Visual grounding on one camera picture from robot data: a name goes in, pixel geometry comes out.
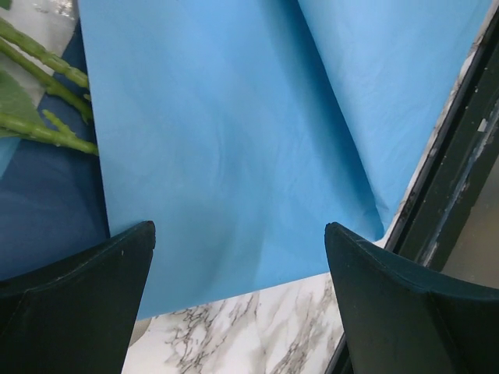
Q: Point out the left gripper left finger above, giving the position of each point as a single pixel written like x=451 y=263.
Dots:
x=77 y=315

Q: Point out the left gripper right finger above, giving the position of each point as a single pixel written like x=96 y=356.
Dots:
x=400 y=317

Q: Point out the pink flower bouquet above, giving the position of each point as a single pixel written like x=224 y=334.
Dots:
x=32 y=72

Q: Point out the blue wrapping paper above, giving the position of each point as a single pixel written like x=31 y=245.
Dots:
x=240 y=128

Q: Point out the black base frame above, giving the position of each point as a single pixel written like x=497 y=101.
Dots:
x=453 y=174

